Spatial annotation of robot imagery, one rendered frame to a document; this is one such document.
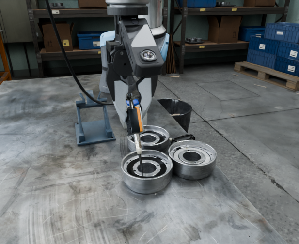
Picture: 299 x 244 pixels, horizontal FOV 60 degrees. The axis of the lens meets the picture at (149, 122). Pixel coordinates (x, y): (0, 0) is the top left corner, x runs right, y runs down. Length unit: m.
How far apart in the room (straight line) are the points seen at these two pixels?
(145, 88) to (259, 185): 1.55
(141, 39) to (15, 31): 3.94
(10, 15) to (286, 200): 3.91
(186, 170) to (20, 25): 3.94
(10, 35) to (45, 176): 3.82
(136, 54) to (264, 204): 1.53
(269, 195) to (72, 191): 1.51
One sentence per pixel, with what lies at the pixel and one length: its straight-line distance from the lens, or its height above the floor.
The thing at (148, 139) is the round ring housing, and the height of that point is 0.82.
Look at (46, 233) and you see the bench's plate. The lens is 0.49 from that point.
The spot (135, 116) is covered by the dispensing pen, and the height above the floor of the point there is 0.94.
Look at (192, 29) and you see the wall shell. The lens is 5.00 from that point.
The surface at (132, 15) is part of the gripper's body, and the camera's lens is 0.46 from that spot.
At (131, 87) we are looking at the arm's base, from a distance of 1.06.
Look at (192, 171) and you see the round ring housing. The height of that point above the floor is 0.83.
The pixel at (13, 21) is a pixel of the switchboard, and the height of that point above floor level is 0.84.
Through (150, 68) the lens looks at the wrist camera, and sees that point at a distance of 0.39.
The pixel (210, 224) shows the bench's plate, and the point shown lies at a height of 0.80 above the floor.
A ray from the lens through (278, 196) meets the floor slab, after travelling 1.91.
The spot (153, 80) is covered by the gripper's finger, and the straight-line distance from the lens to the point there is 0.50.
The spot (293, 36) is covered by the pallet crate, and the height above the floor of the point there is 0.66.
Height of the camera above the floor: 1.14
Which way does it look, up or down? 26 degrees down
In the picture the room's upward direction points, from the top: straight up
